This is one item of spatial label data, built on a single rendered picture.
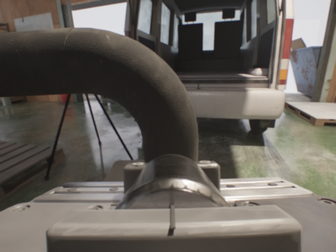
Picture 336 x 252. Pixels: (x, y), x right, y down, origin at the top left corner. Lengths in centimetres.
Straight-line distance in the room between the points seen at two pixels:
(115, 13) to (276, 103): 555
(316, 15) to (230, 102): 468
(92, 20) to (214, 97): 574
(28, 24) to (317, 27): 704
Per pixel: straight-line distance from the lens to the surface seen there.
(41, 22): 548
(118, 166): 108
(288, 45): 175
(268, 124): 190
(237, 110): 160
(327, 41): 404
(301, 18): 587
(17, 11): 609
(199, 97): 157
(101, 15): 663
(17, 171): 155
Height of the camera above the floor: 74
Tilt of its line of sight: 19 degrees down
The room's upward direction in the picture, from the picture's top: 2 degrees counter-clockwise
